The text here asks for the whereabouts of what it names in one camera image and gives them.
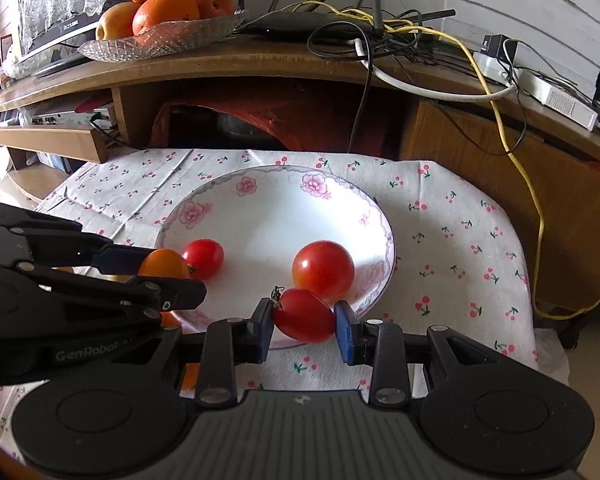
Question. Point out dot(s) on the silver set-top box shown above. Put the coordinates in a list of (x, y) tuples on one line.
[(48, 115)]

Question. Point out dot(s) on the large red tomato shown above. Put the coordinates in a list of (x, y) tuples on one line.
[(324, 268)]

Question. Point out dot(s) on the glass fruit dish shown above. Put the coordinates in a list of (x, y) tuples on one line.
[(164, 39)]

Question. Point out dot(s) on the white power strip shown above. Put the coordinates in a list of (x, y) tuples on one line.
[(547, 94)]

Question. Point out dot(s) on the yellow red apple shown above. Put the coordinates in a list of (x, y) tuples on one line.
[(116, 22)]

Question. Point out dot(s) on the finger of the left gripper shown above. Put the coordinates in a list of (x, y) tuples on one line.
[(44, 240), (162, 294)]

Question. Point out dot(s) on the cherry print tablecloth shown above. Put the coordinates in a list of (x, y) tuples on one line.
[(458, 260)]

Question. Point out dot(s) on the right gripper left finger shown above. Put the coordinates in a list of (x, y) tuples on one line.
[(229, 343)]

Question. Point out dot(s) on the wooden tv stand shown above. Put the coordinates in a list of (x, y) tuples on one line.
[(543, 170)]

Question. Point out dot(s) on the orange mandarin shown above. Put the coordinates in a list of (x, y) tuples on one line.
[(169, 320), (164, 263)]

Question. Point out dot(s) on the black power adapter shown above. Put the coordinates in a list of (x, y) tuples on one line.
[(500, 47)]

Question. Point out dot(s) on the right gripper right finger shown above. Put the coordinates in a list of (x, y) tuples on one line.
[(379, 345)]

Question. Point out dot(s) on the front large orange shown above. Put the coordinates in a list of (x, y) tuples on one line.
[(154, 12)]

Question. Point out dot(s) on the oval red cherry tomato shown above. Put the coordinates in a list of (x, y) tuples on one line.
[(204, 258)]

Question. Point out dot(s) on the black wifi router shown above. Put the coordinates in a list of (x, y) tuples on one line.
[(297, 21)]

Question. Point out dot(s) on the small red cherry tomato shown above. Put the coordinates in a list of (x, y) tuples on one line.
[(301, 315)]

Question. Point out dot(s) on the white floral porcelain bowl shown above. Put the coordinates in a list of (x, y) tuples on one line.
[(262, 216)]

